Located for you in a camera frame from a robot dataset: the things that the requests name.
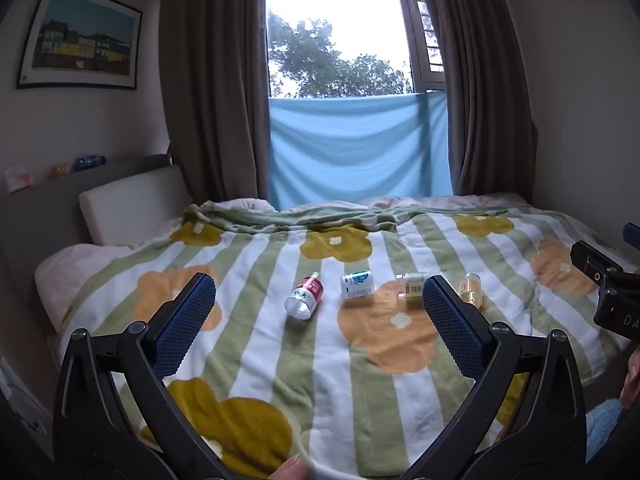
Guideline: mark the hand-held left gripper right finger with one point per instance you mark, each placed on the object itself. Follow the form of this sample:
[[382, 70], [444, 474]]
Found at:
[[452, 330]]

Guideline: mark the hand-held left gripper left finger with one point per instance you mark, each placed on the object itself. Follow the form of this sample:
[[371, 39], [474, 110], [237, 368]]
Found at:
[[186, 325]]

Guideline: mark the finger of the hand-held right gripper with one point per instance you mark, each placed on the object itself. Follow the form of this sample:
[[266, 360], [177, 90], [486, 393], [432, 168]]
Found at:
[[632, 234], [592, 259]]

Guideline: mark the clear yellowish cup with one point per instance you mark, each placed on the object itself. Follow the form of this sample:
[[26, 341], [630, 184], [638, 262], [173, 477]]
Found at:
[[470, 290]]

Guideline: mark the clear cup with small label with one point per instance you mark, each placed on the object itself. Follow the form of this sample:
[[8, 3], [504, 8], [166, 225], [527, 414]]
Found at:
[[411, 286]]

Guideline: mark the white cup with blue label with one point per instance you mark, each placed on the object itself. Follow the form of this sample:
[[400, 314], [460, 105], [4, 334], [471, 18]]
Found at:
[[357, 286]]

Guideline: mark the person's right hand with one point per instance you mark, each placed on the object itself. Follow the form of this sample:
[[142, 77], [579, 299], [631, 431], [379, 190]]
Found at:
[[632, 380]]

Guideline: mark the person's left hand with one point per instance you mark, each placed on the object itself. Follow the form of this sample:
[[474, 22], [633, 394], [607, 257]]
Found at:
[[291, 469]]

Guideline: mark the light blue fluffy clothing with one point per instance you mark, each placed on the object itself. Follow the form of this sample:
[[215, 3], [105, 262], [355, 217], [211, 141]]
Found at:
[[602, 427]]

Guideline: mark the red label white bottle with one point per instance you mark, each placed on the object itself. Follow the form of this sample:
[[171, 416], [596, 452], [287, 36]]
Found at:
[[305, 296]]

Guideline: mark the pale pink pillow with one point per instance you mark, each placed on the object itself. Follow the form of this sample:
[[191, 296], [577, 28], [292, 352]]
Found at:
[[75, 272]]

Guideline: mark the pale pink bed sheet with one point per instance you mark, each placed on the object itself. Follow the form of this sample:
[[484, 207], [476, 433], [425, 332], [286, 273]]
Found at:
[[450, 201]]

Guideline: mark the white headboard cushion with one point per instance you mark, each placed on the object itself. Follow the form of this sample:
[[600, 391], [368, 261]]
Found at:
[[135, 205]]

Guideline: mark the striped floral blanket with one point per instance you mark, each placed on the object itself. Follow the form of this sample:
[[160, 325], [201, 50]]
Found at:
[[320, 370]]

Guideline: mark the grey headboard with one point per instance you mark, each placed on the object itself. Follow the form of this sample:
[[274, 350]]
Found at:
[[42, 215]]

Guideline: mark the small orange item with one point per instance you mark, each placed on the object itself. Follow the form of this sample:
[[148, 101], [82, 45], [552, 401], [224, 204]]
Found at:
[[60, 169]]

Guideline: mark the light blue cloth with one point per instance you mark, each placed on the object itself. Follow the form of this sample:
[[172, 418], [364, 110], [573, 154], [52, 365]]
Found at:
[[357, 150]]

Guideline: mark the brown curtain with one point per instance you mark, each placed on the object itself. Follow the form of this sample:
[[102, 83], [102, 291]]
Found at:
[[480, 75], [215, 85]]

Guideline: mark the white and pink card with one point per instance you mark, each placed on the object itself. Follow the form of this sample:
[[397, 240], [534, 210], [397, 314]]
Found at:
[[19, 178]]

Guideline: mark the framed picture of houses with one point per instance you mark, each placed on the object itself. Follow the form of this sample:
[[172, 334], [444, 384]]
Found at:
[[82, 35]]

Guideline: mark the window frame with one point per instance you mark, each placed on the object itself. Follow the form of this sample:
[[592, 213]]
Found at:
[[425, 25]]

